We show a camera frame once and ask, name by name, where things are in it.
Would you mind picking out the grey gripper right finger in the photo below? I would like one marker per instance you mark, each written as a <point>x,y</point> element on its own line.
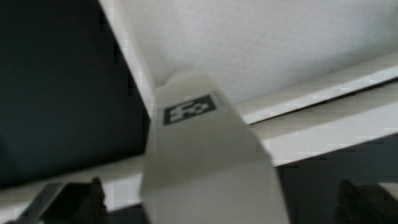
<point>366,203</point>

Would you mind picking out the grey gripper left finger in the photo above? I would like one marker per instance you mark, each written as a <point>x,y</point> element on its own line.
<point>67,204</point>

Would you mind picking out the white desk leg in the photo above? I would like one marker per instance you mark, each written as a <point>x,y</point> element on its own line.
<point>209,183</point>

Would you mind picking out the white desk top tray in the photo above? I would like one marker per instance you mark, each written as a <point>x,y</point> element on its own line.
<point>289,51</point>

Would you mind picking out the white front fence bar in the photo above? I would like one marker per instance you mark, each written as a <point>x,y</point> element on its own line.
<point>332,143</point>

